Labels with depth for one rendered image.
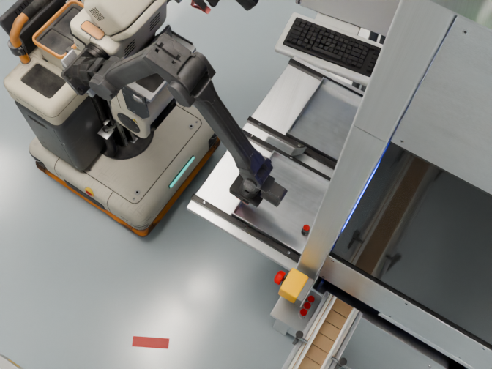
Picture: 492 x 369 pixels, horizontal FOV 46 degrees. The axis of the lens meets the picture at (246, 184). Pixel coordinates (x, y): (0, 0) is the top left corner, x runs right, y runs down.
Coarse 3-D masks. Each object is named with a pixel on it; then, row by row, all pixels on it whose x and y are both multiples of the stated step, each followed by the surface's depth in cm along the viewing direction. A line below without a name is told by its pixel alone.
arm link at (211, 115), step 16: (208, 64) 132; (208, 80) 133; (176, 96) 130; (192, 96) 131; (208, 96) 133; (208, 112) 136; (224, 112) 138; (224, 128) 140; (240, 128) 145; (224, 144) 147; (240, 144) 145; (240, 160) 150; (256, 160) 152; (256, 176) 153
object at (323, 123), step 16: (320, 96) 201; (336, 96) 202; (352, 96) 200; (304, 112) 199; (320, 112) 199; (336, 112) 199; (352, 112) 199; (288, 128) 192; (304, 128) 196; (320, 128) 196; (336, 128) 196; (304, 144) 192; (320, 144) 194; (336, 144) 194; (336, 160) 188
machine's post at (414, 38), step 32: (416, 0) 64; (416, 32) 68; (448, 32) 70; (384, 64) 76; (416, 64) 72; (384, 96) 81; (352, 128) 92; (384, 128) 87; (352, 160) 100; (352, 192) 109; (320, 224) 131; (320, 256) 148
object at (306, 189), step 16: (272, 160) 191; (288, 160) 188; (272, 176) 188; (288, 176) 188; (304, 176) 189; (320, 176) 185; (288, 192) 186; (304, 192) 186; (320, 192) 186; (240, 208) 183; (256, 208) 184; (272, 208) 184; (288, 208) 184; (304, 208) 184; (256, 224) 181; (272, 224) 182; (288, 224) 182; (304, 224) 182; (288, 240) 180; (304, 240) 180
